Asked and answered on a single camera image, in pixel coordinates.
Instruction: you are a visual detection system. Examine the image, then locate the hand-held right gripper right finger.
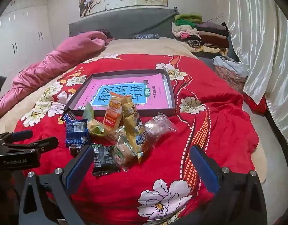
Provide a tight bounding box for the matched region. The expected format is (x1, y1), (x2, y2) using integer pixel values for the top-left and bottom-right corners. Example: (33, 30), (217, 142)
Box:
(190, 145), (268, 225)

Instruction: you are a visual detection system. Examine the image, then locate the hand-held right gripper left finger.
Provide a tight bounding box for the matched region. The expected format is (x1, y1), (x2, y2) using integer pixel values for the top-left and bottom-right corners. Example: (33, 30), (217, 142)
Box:
(19, 145), (95, 225)

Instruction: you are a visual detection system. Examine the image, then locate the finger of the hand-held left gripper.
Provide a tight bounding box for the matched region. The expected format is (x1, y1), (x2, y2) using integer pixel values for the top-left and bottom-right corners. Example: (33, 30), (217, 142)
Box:
(4, 136), (59, 155)
(0, 130), (34, 146)

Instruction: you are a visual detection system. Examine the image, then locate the black green pea packet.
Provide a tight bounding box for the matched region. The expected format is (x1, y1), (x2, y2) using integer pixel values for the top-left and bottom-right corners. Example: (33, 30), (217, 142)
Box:
(91, 144), (122, 176)

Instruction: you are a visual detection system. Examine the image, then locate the blue snack packet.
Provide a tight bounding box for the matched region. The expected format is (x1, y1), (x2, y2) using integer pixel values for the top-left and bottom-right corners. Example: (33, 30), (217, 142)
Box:
(65, 118), (91, 148)

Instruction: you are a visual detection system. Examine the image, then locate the brown chocolate bar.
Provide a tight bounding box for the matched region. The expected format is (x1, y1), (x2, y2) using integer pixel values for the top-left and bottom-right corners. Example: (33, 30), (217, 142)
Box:
(61, 111), (88, 157)

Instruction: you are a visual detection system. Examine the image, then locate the round pastry packet green label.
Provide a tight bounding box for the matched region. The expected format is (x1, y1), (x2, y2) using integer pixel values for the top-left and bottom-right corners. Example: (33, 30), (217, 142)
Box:
(112, 131), (137, 172)

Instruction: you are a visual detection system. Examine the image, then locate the green cake packet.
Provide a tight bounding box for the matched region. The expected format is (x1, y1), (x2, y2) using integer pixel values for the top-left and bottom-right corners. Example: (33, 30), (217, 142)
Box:
(83, 102), (112, 137)

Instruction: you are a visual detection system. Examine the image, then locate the orange rice cracker packet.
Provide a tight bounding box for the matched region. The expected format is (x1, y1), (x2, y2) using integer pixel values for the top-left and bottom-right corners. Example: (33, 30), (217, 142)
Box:
(103, 92), (126, 134)

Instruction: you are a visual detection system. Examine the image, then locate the clear snack packet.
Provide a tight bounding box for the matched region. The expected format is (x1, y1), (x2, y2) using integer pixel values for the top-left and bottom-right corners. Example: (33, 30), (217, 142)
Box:
(144, 112), (179, 149)

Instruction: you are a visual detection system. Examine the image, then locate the yellow snack packet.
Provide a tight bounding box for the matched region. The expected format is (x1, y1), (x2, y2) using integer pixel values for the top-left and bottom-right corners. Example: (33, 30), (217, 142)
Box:
(121, 96), (150, 164)

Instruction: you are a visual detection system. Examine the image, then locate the dark grey box lid tray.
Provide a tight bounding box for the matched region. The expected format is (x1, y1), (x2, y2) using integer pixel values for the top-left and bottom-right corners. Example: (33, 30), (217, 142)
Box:
(64, 69), (176, 118)

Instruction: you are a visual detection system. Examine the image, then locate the red floral blanket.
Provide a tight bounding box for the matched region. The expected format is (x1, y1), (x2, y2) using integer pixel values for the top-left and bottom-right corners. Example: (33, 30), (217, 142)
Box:
(14, 54), (260, 221)

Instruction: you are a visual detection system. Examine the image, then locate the pink duvet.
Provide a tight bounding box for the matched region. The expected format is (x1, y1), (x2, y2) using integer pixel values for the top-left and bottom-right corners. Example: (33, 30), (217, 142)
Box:
(0, 31), (109, 125)

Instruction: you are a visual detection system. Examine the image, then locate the pink and blue book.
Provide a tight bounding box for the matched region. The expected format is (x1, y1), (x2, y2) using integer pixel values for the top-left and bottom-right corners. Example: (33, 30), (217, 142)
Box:
(74, 76), (169, 110)

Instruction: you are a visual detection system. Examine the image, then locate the pink floral cloth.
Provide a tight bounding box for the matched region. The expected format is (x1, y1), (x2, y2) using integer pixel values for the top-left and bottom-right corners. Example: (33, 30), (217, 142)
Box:
(214, 65), (248, 92)

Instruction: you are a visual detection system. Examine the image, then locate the white wardrobe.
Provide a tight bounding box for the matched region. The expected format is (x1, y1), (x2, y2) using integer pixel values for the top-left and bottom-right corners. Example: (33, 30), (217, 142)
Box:
(0, 0), (53, 80)

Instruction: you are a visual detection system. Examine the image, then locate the light blue cloth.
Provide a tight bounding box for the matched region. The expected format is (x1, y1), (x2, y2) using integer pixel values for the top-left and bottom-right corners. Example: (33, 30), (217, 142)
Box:
(213, 55), (250, 78)

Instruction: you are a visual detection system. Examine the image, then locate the dark maroon cloth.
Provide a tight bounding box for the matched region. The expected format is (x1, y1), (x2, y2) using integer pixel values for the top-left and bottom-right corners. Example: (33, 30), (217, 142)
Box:
(95, 29), (115, 43)

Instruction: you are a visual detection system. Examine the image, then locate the white satin curtain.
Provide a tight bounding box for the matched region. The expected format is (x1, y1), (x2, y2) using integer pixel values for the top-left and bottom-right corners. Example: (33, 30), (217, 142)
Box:
(226, 0), (288, 155)

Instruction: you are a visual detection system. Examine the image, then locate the stack of folded clothes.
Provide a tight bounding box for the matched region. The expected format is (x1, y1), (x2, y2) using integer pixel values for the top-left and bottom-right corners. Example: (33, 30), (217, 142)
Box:
(172, 13), (230, 57)

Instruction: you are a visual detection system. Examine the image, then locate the beige bed sheet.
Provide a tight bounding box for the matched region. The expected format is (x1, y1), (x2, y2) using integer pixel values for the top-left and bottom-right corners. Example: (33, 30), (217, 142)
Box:
(0, 37), (198, 136)

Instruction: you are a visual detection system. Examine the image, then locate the blue patterned pillow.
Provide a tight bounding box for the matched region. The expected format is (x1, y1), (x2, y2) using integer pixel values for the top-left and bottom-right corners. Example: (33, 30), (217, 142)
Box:
(133, 33), (161, 40)

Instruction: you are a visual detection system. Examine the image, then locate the grey headboard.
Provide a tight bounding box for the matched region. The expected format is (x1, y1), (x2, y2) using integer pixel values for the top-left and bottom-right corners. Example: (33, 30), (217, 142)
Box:
(69, 7), (182, 39)

